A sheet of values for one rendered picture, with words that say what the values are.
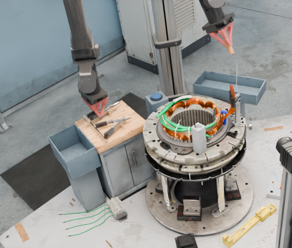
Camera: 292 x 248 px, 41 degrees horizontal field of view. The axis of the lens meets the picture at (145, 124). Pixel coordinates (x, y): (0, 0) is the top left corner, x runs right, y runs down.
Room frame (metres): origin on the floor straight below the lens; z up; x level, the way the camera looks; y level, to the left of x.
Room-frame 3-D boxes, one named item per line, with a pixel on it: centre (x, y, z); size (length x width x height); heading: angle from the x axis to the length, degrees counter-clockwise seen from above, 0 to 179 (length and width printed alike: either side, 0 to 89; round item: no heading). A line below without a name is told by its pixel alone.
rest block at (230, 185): (0.93, -0.25, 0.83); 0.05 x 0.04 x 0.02; 176
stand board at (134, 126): (1.09, 0.12, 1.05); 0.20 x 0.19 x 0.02; 116
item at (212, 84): (1.21, -0.33, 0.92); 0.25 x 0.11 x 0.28; 53
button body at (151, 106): (1.24, -0.06, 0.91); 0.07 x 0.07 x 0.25; 17
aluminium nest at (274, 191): (0.91, -0.44, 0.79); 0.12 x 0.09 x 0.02; 152
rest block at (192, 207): (0.85, -0.10, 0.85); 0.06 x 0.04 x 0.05; 74
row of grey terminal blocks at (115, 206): (0.94, 0.16, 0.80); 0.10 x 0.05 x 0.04; 21
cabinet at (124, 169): (1.09, 0.12, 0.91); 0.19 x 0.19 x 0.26; 26
